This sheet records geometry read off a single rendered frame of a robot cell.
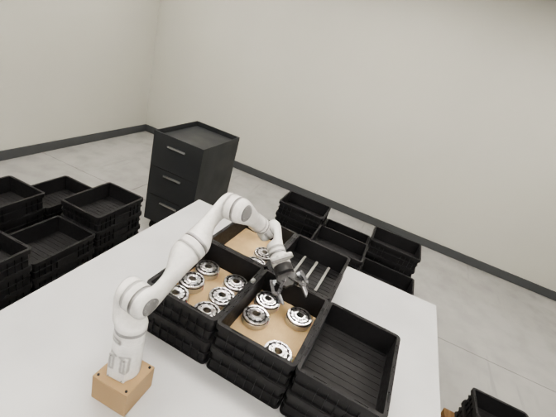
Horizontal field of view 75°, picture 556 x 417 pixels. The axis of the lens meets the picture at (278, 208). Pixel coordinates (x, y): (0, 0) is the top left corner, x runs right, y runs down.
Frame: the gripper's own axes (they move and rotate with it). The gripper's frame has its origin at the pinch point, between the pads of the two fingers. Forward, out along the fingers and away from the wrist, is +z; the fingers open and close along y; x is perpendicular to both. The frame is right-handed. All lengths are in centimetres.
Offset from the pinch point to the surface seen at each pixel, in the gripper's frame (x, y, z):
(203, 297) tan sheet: -6.4, 33.2, -14.1
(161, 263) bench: -29, 50, -45
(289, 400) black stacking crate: -0.7, 13.3, 31.2
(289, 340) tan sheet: -7.0, 6.2, 12.2
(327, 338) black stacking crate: -13.2, -8.8, 15.3
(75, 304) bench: -5, 80, -27
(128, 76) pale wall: -173, 75, -388
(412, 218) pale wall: -242, -206, -115
